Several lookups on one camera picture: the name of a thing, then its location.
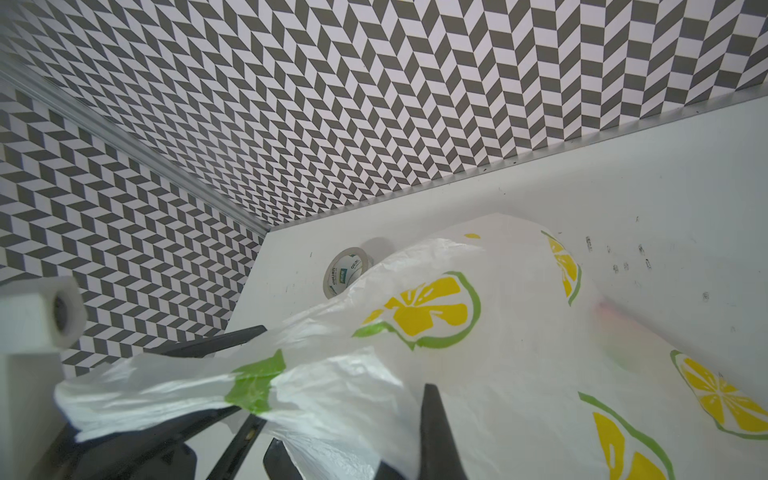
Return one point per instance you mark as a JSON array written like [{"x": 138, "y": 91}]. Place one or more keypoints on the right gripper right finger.
[{"x": 439, "y": 457}]

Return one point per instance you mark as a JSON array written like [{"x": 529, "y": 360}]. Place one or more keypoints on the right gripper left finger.
[{"x": 160, "y": 452}]

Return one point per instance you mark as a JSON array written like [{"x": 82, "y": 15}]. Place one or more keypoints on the white plastic bag lemon print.
[{"x": 539, "y": 377}]

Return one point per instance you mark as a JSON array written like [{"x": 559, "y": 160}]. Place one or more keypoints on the clear tape roll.
[{"x": 346, "y": 267}]

